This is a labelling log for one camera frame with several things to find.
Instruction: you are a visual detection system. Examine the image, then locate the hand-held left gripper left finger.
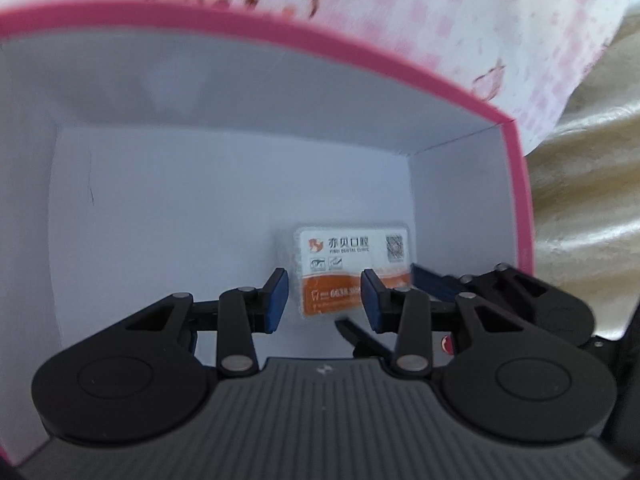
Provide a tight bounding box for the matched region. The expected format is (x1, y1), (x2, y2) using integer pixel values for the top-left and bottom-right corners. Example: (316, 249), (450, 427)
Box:
(125, 267), (290, 379)

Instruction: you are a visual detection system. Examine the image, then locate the beige satin blanket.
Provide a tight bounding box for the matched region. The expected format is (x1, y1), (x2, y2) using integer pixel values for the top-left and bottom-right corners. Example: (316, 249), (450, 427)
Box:
(520, 0), (640, 347)

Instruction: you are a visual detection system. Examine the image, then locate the clear box with orange label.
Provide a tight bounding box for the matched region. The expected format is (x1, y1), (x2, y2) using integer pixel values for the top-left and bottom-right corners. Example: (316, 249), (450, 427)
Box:
(277, 222), (416, 317)

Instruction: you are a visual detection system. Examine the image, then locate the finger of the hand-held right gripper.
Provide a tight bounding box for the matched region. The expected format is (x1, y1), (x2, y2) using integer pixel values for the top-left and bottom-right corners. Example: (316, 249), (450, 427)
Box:
(410, 261), (551, 319)
(335, 315), (401, 359)

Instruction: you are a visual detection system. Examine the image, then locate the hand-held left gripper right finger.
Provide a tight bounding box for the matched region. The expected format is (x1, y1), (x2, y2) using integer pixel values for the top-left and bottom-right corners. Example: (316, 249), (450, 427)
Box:
(360, 268), (522, 377)

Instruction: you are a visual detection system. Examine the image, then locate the pink cartoon print pillow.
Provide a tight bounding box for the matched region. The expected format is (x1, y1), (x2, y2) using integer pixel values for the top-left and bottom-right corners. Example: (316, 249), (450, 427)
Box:
(0, 0), (629, 155)

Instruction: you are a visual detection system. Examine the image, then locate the pink cardboard box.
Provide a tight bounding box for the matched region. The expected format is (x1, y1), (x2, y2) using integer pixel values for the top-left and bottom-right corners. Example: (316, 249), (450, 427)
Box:
(0, 0), (537, 467)

